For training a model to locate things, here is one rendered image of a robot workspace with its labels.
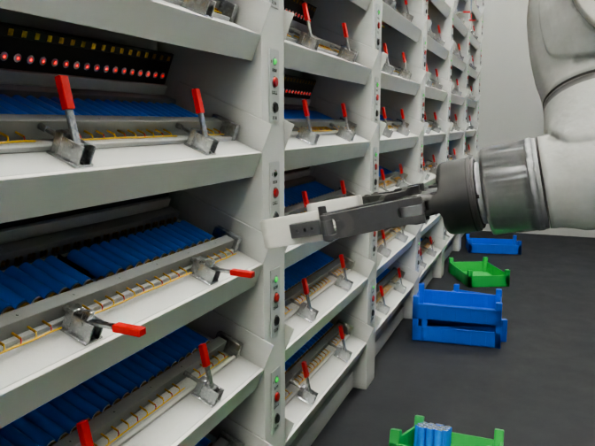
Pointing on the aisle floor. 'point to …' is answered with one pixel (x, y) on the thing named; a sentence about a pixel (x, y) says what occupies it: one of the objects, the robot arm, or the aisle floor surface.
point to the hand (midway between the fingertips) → (297, 223)
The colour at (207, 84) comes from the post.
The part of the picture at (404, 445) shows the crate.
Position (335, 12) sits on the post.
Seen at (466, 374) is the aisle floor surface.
